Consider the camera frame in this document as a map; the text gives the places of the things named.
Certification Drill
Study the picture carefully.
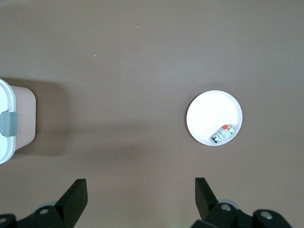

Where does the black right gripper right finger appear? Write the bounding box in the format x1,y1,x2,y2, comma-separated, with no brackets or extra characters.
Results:
190,177,293,228

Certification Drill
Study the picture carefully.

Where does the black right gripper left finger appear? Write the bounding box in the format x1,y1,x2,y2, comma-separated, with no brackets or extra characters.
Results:
0,178,88,228

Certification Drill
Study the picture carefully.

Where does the white storage box lid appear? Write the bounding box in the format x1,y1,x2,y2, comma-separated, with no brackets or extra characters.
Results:
0,78,37,164

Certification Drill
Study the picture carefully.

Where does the pink round plate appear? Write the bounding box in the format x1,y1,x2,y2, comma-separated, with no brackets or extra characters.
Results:
186,90,243,146

